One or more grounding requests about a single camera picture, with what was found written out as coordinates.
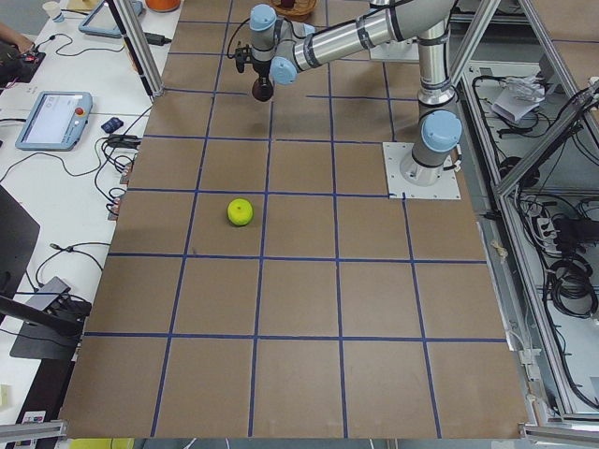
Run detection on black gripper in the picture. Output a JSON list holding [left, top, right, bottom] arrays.
[[255, 63, 271, 85]]

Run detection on dark red apple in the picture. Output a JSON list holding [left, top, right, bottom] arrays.
[[252, 78, 274, 102]]

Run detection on green apple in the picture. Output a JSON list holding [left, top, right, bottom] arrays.
[[226, 197, 254, 226]]

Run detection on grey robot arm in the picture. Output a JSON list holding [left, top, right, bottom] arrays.
[[234, 1, 462, 169]]

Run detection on woven wicker basket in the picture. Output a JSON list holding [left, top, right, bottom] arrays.
[[268, 0, 317, 22]]

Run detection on black power brick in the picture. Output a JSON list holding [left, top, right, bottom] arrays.
[[144, 32, 172, 46]]

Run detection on orange round object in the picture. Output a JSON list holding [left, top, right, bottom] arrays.
[[145, 0, 182, 13]]

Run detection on dark checkered pouch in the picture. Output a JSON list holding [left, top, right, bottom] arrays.
[[101, 117, 124, 134]]

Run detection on teach pendant tablet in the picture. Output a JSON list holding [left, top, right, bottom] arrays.
[[15, 91, 94, 152]]

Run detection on paper cup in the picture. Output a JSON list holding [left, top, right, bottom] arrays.
[[42, 1, 65, 22]]

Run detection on crumpled white papers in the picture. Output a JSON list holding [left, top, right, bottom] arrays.
[[491, 76, 546, 123]]

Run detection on grey adapter box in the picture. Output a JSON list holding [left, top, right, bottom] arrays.
[[26, 276, 70, 311]]

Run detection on white power strip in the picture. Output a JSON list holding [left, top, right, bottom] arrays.
[[532, 206, 560, 255]]

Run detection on aluminium frame post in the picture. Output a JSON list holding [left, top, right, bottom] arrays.
[[107, 0, 164, 98]]

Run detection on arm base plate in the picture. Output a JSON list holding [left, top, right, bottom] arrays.
[[382, 142, 461, 200]]

